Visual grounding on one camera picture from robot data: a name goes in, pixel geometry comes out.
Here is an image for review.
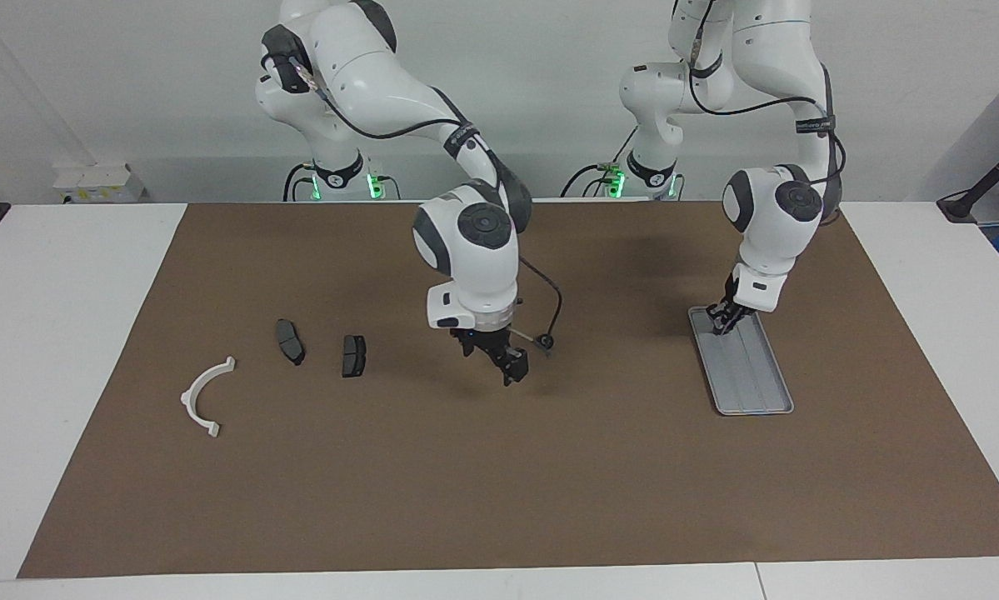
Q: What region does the silver metal tray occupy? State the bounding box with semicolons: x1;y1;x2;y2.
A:
687;306;795;416

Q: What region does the brown table mat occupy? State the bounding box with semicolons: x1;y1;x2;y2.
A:
17;202;999;578

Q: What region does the curved dark brake pad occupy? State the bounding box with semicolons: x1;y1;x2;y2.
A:
276;318;306;367

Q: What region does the white power box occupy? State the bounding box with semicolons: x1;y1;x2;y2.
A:
52;163;146;205

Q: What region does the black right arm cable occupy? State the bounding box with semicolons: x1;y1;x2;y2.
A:
287;50;566;356

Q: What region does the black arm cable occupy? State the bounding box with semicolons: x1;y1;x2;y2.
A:
674;0;847;226
287;50;566;356

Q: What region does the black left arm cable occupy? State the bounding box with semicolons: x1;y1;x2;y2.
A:
674;0;847;226

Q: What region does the white semicircular bracket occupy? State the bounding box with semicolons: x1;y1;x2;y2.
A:
181;357;237;438

